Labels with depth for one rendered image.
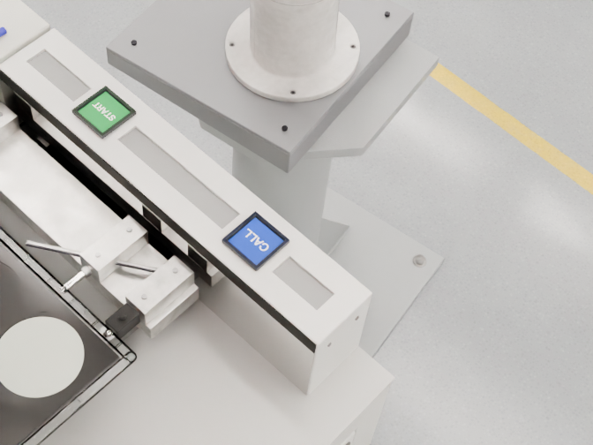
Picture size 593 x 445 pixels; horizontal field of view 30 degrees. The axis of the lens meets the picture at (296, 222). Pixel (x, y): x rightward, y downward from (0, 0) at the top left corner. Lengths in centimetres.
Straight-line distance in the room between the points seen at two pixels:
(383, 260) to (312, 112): 92
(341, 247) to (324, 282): 113
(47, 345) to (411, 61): 69
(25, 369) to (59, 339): 5
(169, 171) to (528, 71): 159
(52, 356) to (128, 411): 12
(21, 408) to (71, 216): 27
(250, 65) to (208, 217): 32
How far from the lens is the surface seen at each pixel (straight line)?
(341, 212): 244
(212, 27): 161
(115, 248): 134
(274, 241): 128
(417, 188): 252
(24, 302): 133
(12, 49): 146
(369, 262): 238
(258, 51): 153
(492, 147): 263
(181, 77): 155
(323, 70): 155
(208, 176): 133
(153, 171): 134
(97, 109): 139
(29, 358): 130
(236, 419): 133
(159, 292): 131
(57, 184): 143
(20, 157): 146
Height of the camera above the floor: 206
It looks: 58 degrees down
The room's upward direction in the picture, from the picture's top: 7 degrees clockwise
